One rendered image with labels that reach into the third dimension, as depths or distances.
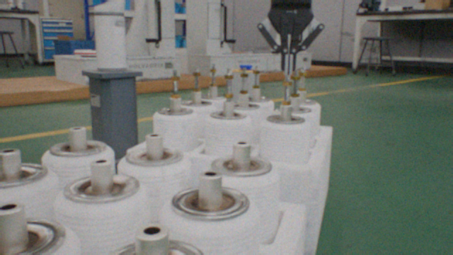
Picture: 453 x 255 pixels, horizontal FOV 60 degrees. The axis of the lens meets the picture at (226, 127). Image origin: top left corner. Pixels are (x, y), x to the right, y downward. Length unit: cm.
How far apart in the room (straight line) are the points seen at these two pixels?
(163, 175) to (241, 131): 32
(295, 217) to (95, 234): 26
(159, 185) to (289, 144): 33
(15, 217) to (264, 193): 26
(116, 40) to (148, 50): 202
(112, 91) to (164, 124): 49
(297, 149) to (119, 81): 70
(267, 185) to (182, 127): 39
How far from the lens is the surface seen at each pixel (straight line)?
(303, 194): 73
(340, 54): 646
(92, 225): 40
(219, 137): 77
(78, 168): 55
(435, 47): 587
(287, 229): 50
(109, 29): 129
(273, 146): 75
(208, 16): 355
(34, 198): 47
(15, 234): 34
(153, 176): 49
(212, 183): 36
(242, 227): 35
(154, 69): 315
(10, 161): 49
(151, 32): 327
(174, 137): 81
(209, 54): 356
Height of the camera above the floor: 40
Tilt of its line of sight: 13 degrees down
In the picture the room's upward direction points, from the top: 1 degrees clockwise
